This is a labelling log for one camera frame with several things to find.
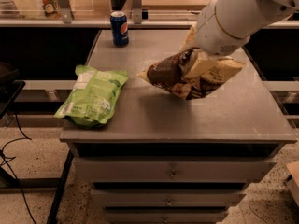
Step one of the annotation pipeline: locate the wooden box at right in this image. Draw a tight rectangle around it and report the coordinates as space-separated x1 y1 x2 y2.
286 161 299 206

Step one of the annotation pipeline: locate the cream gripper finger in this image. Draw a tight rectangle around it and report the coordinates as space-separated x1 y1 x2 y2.
181 25 197 51
184 49 218 78

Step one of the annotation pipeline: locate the black cable on floor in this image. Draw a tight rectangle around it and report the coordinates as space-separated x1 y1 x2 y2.
0 110 37 224

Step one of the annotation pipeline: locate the brown chip bag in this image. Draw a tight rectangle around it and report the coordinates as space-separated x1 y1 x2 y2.
138 48 245 100

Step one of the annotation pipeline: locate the grey drawer cabinet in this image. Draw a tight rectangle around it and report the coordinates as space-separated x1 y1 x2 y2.
61 30 296 224

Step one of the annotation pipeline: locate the black side table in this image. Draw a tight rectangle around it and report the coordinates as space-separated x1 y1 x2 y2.
0 62 25 189

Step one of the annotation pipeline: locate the left metal bracket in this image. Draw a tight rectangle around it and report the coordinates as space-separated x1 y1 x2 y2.
58 0 73 24

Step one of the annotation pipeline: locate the metal bracket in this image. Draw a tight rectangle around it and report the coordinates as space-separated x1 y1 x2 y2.
132 0 142 24
58 0 73 24

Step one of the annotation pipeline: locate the top drawer brass knob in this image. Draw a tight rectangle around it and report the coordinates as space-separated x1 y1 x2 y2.
169 169 178 180

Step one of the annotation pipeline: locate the middle metal bracket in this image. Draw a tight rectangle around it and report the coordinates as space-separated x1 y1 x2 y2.
132 0 142 24

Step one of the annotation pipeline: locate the snack bag behind glass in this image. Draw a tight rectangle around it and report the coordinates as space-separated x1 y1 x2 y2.
12 0 61 19

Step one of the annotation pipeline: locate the green rice chip bag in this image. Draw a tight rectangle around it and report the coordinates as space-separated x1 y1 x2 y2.
54 65 128 128

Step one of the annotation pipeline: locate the blue pepsi can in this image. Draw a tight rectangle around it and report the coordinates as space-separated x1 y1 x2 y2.
110 11 129 47

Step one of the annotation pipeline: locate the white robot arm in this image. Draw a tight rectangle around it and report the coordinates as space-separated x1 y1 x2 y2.
183 0 299 80

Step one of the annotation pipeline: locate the middle drawer brass knob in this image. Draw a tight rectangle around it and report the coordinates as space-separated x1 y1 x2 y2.
165 199 173 207

